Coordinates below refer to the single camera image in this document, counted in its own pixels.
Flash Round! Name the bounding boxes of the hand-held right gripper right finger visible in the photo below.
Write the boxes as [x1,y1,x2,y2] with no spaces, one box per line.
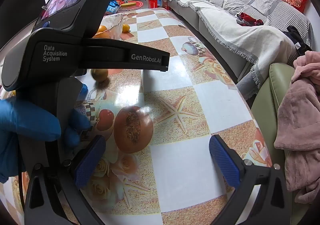
[209,134,294,225]

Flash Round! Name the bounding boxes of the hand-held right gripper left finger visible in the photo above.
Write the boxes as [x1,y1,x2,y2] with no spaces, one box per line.
[24,135,107,225]

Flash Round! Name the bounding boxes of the clear glass bowl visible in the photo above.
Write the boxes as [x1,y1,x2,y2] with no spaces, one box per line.
[92,14,124,40]

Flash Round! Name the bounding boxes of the person's left hand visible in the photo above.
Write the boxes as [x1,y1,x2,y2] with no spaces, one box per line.
[0,97,92,183]

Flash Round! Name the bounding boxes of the checkered printed tablecloth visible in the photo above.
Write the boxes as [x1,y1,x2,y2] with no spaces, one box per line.
[0,7,273,225]

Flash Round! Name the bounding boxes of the green leather armchair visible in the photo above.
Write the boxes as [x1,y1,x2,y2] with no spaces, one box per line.
[251,62,320,225]

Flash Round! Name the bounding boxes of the blue plastic bag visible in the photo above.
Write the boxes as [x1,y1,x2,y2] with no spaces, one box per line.
[106,0,123,14]

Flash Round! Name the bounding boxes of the pink fleece robe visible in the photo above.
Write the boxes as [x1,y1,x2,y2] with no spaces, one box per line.
[274,51,320,204]

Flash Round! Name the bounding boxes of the red shopping bag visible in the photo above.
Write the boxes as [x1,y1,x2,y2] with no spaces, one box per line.
[146,0,163,9]

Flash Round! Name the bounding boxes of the white fringed throw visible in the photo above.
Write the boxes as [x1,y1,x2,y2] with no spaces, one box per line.
[164,0,298,100]

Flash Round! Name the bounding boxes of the light grey sofa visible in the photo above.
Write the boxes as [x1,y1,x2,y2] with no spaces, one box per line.
[162,0,315,100]

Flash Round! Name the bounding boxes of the black bag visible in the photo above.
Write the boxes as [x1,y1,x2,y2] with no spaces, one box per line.
[285,25,312,57]

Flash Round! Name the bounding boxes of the red and black clothes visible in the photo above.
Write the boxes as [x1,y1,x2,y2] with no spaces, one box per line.
[236,12,264,26]

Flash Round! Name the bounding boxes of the grey striped sofa cover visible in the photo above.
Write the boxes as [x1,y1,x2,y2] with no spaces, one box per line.
[202,0,314,48]

